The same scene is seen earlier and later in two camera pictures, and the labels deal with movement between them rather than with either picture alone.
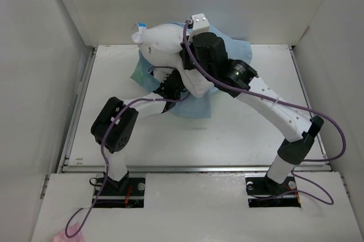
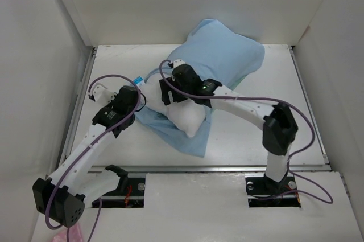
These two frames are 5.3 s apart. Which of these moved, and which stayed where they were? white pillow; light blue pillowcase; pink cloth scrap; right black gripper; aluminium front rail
Moved: white pillow; right black gripper; light blue pillowcase
Stayed: pink cloth scrap; aluminium front rail
